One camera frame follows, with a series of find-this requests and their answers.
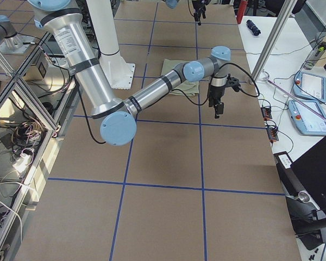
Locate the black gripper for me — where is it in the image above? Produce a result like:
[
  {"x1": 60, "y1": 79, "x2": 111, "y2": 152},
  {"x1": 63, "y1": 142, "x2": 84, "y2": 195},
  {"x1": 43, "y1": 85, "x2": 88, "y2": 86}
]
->
[
  {"x1": 192, "y1": 0, "x2": 206, "y2": 26},
  {"x1": 208, "y1": 84, "x2": 225, "y2": 119}
]

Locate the black monitor on stand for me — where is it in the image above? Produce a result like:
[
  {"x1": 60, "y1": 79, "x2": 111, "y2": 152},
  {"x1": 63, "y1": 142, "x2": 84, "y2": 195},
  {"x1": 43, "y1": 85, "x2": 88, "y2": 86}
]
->
[{"x1": 274, "y1": 136, "x2": 326, "y2": 250}]

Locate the olive green long-sleeve shirt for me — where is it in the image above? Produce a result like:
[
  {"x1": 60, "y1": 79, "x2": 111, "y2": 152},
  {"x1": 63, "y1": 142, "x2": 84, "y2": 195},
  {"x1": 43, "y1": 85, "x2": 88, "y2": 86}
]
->
[{"x1": 160, "y1": 58, "x2": 199, "y2": 97}]

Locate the far blue teach pendant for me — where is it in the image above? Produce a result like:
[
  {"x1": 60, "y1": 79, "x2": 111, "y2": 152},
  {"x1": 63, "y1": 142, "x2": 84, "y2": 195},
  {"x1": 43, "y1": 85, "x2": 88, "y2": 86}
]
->
[{"x1": 293, "y1": 72, "x2": 326, "y2": 103}]

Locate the white reacher grabber stick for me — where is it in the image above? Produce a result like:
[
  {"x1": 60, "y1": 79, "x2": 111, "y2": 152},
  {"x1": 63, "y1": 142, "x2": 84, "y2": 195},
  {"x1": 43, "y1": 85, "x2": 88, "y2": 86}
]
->
[{"x1": 264, "y1": 76, "x2": 326, "y2": 123}]

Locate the aluminium frame rack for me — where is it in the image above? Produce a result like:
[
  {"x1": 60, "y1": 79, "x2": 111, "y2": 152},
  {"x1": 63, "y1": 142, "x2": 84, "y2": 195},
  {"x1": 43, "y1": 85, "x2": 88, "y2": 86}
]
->
[{"x1": 0, "y1": 32, "x2": 76, "y2": 260}]

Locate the folded dark blue umbrella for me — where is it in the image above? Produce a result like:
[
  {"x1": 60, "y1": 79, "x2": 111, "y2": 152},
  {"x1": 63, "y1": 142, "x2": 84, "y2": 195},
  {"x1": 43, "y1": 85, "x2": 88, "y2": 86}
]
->
[{"x1": 246, "y1": 20, "x2": 261, "y2": 36}]

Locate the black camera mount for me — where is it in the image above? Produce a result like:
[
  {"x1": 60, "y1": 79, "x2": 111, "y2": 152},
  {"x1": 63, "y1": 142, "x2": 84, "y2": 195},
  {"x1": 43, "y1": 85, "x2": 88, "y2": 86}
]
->
[{"x1": 225, "y1": 76, "x2": 242, "y2": 92}]

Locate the near blue teach pendant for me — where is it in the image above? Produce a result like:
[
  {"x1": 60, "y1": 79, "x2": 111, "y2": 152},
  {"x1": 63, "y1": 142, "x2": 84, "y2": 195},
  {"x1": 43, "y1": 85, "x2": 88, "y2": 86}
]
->
[{"x1": 288, "y1": 100, "x2": 326, "y2": 136}]

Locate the aluminium frame post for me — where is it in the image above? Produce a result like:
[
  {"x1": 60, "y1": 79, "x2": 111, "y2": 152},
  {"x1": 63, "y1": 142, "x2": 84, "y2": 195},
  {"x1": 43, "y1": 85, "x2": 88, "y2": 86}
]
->
[{"x1": 250, "y1": 0, "x2": 297, "y2": 84}]

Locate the red cylinder tube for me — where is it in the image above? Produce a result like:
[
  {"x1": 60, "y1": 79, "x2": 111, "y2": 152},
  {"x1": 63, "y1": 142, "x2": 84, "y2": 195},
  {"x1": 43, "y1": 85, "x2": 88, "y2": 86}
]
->
[{"x1": 236, "y1": 0, "x2": 248, "y2": 24}]

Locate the blue teach pendant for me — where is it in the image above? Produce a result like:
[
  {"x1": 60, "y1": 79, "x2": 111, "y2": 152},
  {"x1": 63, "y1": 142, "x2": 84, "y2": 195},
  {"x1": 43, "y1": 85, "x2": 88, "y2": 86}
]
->
[
  {"x1": 288, "y1": 100, "x2": 326, "y2": 136},
  {"x1": 293, "y1": 72, "x2": 326, "y2": 103}
]

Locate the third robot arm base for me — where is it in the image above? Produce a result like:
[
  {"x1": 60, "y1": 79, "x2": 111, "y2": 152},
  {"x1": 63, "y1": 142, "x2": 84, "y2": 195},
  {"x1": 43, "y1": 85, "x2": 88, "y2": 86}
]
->
[{"x1": 0, "y1": 15, "x2": 35, "y2": 55}]

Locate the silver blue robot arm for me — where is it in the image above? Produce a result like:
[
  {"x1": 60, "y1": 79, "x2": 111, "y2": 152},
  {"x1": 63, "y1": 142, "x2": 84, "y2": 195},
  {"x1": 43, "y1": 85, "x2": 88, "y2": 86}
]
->
[
  {"x1": 164, "y1": 0, "x2": 210, "y2": 26},
  {"x1": 30, "y1": 1, "x2": 231, "y2": 146}
]

